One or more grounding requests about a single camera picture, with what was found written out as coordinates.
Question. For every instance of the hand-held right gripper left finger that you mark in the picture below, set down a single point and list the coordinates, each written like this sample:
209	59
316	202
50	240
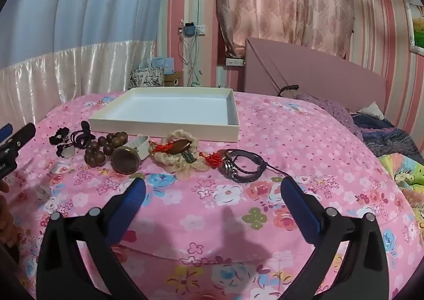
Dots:
132	200

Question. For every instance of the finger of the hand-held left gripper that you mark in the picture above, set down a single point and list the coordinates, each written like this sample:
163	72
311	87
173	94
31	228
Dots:
21	136
5	132

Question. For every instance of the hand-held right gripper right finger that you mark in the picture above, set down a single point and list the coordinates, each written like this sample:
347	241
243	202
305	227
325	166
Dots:
301	207

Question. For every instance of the white shallow tray box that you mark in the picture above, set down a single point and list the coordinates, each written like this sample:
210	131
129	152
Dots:
165	108

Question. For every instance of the person's left hand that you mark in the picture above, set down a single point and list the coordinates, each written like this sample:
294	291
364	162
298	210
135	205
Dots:
6	220

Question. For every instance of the pink floral bedsheet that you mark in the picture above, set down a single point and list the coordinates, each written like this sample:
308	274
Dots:
232	220

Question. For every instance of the white satin curtain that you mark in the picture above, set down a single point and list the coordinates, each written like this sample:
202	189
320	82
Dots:
66	78

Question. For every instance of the purple dotted pillow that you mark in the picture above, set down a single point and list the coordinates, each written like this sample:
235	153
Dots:
334	111

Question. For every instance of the colourful cartoon blanket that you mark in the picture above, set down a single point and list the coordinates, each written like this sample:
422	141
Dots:
404	177

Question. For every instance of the dark patterned blanket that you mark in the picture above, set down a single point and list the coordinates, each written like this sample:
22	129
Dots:
387	137

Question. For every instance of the small white pillow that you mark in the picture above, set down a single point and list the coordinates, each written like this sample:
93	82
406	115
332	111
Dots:
371	110

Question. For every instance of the black white printed tote bag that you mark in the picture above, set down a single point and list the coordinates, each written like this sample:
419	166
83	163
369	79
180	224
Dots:
145	80

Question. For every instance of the cardboard box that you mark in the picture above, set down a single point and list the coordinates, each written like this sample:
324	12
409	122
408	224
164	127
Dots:
174	80

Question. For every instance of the pink headboard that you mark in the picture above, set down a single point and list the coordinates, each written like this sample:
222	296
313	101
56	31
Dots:
314	68

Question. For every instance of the blue packets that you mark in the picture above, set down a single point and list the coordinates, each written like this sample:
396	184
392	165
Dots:
164	64

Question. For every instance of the white power strip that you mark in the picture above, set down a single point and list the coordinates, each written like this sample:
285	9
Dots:
235	62

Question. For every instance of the wall outlet with charger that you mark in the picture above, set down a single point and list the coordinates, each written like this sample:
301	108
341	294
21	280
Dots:
192	28

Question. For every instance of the framed wall picture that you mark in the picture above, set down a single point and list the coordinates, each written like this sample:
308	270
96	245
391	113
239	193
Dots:
418	28

